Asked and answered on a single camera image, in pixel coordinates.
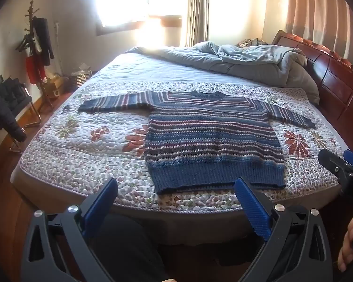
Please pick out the person's right hand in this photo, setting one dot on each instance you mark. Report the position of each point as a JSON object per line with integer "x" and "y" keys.
{"x": 348, "y": 241}

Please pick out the pale blue quilted bedsheet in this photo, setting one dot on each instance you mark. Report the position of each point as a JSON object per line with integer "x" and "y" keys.
{"x": 164, "y": 67}

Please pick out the wooden coat rack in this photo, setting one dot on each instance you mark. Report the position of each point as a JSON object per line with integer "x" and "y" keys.
{"x": 31, "y": 11}

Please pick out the bright window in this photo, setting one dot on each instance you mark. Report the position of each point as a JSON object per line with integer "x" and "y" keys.
{"x": 141, "y": 0}

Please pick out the patterned pillow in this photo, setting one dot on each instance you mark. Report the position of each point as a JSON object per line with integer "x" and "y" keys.
{"x": 251, "y": 42}

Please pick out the black jacket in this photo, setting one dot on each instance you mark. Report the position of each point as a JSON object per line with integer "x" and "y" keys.
{"x": 6, "y": 105}

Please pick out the woven basket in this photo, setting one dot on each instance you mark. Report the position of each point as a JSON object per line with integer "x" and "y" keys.
{"x": 81, "y": 77}

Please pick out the black hanging garment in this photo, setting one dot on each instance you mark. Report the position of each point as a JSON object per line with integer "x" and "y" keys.
{"x": 43, "y": 38}

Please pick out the blue striped knit sweater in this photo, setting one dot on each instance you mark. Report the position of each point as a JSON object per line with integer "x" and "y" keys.
{"x": 211, "y": 141}

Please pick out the floral quilted bedspread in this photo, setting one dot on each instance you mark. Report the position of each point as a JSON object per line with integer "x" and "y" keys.
{"x": 76, "y": 141}

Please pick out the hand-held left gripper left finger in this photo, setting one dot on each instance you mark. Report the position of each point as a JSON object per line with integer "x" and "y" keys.
{"x": 101, "y": 208}

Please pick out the red hanging bag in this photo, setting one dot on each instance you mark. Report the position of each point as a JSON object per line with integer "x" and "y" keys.
{"x": 33, "y": 67}

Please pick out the grey window curtain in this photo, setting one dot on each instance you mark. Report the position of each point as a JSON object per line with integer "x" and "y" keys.
{"x": 197, "y": 11}

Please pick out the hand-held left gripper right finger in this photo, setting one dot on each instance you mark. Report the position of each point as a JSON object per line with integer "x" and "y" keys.
{"x": 253, "y": 208}

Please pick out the brown box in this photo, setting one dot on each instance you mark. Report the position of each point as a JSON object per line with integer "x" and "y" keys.
{"x": 57, "y": 86}

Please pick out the person's dark trousers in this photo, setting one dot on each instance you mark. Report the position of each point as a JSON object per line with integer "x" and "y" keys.
{"x": 129, "y": 249}

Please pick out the grey crumpled duvet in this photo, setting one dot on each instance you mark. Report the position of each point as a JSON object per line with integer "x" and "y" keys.
{"x": 253, "y": 61}

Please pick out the metal frame chair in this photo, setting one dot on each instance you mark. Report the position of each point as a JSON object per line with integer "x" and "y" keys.
{"x": 35, "y": 114}

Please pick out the grey mattress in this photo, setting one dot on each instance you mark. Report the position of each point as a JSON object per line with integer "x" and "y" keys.
{"x": 194, "y": 226}

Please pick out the red-brown wooden headboard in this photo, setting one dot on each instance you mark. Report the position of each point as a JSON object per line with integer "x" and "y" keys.
{"x": 335, "y": 73}

